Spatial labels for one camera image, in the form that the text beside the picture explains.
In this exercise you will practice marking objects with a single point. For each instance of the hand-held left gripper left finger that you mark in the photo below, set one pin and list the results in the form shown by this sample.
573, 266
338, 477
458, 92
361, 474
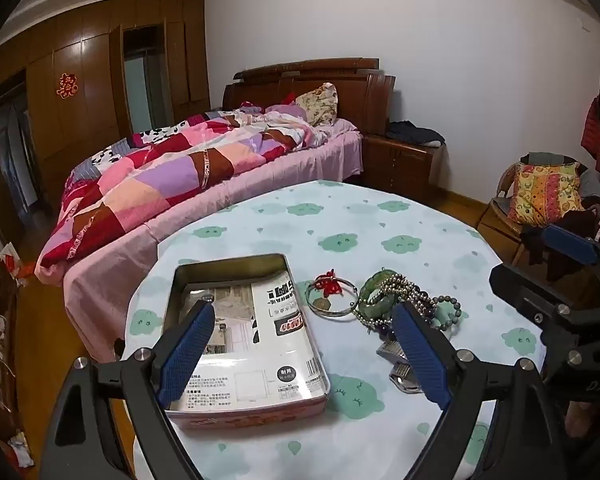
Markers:
187, 350

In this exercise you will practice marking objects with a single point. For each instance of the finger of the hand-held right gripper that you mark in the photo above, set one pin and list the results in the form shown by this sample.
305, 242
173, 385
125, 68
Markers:
570, 246

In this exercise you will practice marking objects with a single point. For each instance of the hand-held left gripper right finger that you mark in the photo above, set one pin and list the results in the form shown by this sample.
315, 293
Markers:
420, 355

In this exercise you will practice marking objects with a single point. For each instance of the silver wristwatch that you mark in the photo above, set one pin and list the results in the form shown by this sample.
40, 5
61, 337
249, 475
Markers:
397, 375

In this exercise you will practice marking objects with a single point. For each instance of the green jade bangle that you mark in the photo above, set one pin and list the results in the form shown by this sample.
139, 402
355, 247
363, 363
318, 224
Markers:
367, 292

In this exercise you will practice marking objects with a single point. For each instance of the silver bangle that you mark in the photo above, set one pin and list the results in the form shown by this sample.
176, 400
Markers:
347, 309

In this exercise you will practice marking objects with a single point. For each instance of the rectangular metal tin box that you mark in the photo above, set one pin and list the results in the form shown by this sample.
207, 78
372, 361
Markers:
260, 265

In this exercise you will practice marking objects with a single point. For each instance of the person's right hand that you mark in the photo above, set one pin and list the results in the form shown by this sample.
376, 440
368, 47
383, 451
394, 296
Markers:
582, 420

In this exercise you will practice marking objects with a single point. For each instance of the dark garment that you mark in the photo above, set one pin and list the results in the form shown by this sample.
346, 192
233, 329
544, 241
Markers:
575, 222

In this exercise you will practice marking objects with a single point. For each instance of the yellow patterned cushion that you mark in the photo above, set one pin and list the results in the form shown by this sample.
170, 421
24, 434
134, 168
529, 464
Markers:
545, 192

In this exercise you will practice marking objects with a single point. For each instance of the wicker chair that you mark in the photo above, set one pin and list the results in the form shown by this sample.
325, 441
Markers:
495, 215

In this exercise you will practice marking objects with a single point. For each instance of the printed paper sheet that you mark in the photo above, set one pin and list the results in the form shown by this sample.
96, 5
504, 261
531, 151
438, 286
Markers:
275, 340

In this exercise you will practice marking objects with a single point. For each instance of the red hanging garment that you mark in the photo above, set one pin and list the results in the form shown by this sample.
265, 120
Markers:
594, 130

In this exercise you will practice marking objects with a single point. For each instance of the round table with cloud cloth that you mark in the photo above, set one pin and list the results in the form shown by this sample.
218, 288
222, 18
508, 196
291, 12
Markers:
330, 220

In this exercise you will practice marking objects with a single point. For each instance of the wooden bed with pink sheet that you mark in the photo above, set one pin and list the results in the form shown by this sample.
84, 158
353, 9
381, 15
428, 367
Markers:
260, 180

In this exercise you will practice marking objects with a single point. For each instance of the patchwork quilt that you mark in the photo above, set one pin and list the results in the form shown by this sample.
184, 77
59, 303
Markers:
180, 165

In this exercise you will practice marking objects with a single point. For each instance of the pile of floor clutter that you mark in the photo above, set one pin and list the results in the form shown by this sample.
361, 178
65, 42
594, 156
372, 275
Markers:
0, 340

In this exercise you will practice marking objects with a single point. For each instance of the wooden nightstand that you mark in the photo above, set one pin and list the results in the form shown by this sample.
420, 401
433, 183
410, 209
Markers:
400, 165

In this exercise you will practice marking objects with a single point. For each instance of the dark folded clothes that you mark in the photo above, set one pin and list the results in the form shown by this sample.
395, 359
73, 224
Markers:
415, 134

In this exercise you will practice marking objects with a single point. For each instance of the floral pillow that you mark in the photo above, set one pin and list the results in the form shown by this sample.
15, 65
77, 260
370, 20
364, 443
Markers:
317, 102

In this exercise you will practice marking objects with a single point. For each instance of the wooden wardrobe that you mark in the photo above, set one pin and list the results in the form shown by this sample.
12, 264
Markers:
90, 85

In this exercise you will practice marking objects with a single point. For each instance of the red paper decoration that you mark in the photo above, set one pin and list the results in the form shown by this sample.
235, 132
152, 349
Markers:
66, 85

